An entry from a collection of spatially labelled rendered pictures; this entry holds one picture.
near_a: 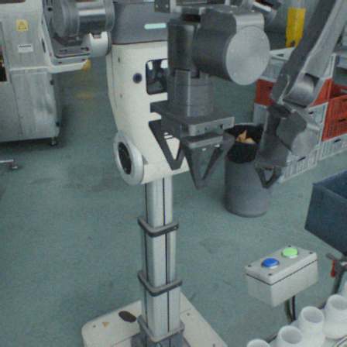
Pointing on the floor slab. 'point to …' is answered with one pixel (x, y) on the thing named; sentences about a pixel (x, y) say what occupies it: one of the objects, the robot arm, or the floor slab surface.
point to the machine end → (26, 76)
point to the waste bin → (245, 174)
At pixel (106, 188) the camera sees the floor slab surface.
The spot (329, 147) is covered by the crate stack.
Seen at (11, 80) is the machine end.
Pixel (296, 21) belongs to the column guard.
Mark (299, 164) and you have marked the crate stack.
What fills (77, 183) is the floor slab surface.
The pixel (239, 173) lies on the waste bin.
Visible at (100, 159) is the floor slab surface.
